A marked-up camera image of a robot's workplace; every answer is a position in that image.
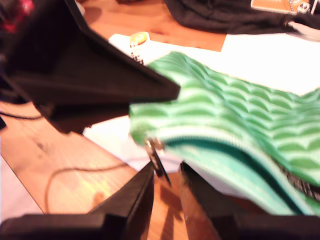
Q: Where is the thin dark cable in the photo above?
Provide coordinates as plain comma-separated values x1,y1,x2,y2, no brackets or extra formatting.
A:
0,111,43,120
44,161,128,213

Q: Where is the green wave-patterned zip pouch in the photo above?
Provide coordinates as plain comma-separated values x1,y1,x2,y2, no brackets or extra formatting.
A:
128,51,320,217

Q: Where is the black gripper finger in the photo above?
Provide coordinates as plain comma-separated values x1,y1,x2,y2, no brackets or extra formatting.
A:
34,103,130,134
7,0,181,104
88,161,155,240
179,161,253,240

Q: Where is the large white paper sheet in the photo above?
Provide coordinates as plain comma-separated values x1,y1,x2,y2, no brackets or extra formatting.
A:
82,31,320,198

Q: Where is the orange LeRobot card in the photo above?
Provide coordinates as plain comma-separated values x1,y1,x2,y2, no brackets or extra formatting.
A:
250,0,312,15

